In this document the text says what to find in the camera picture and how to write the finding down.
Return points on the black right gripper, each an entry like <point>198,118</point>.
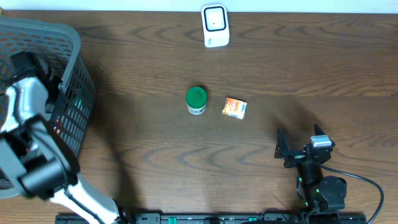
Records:
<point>282,150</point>

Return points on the orange snack packet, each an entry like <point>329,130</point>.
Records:
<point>234,108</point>

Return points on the green lid jar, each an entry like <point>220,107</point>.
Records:
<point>196,100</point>

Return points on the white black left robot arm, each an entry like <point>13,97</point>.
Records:
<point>34,158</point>

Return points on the white barcode scanner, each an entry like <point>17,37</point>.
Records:
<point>215,25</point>

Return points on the grey plastic mesh basket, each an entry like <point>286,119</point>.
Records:
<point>59,45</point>

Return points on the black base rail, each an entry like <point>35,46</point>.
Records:
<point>270,216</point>

